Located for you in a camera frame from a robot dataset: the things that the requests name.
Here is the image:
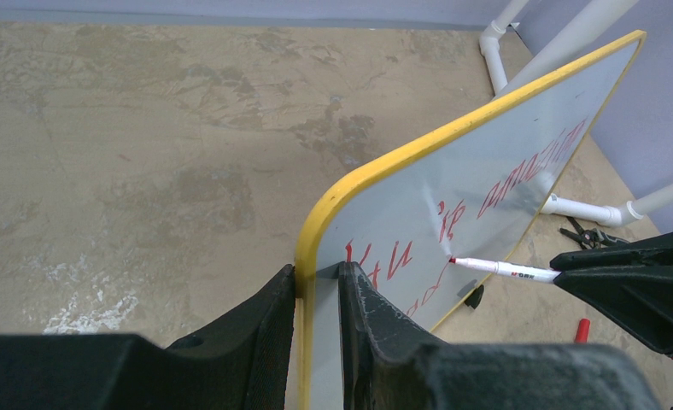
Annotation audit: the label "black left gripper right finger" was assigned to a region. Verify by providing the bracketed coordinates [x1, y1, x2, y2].
[336, 262, 659, 409]

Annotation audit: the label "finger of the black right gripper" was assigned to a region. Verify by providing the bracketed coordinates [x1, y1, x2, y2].
[550, 232, 673, 356]

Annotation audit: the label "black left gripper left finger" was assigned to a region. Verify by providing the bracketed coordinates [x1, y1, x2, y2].
[0, 265, 296, 409]

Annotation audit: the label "red whiteboard marker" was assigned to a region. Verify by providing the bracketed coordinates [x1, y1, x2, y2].
[448, 257, 560, 284]

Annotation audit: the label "yellow framed whiteboard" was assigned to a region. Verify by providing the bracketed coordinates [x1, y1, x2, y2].
[296, 30, 646, 409]

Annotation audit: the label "white diagonal pole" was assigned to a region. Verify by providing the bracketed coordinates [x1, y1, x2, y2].
[631, 184, 673, 216]

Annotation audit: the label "red marker cap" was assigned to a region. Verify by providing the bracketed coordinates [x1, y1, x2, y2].
[574, 318, 591, 343]

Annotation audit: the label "white vertical pole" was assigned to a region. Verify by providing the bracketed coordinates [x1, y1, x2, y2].
[495, 0, 638, 97]

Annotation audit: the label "black handled pliers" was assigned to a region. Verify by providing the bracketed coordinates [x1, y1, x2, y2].
[559, 216, 629, 249]

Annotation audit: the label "white PVC pipe frame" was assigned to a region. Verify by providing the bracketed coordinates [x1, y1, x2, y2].
[478, 0, 646, 229]

